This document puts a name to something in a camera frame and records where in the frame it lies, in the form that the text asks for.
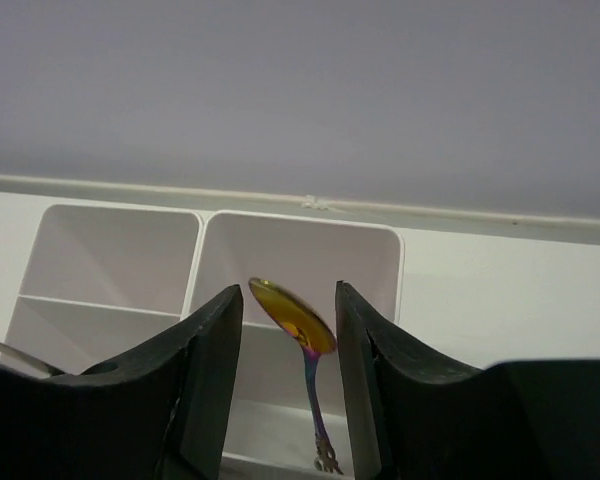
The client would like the right white divided container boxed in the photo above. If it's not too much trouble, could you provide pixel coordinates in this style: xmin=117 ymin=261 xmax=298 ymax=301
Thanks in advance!
xmin=189 ymin=210 xmax=404 ymax=479

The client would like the white divided container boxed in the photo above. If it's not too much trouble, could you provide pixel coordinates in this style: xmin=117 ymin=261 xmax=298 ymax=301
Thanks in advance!
xmin=189 ymin=210 xmax=404 ymax=479
xmin=5 ymin=204 xmax=202 ymax=373

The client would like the left white divided container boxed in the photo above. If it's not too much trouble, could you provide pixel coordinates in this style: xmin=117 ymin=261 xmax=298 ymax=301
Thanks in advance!
xmin=5 ymin=204 xmax=202 ymax=373

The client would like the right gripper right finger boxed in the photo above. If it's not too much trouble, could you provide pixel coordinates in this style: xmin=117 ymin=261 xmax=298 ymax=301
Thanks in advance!
xmin=335 ymin=281 xmax=600 ymax=479

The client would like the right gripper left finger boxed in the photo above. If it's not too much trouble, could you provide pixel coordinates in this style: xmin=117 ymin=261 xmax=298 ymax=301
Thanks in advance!
xmin=0 ymin=285 xmax=243 ymax=479

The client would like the pink handled silver fork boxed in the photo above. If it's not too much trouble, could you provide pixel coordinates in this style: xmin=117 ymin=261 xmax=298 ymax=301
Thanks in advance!
xmin=0 ymin=342 xmax=65 ymax=376

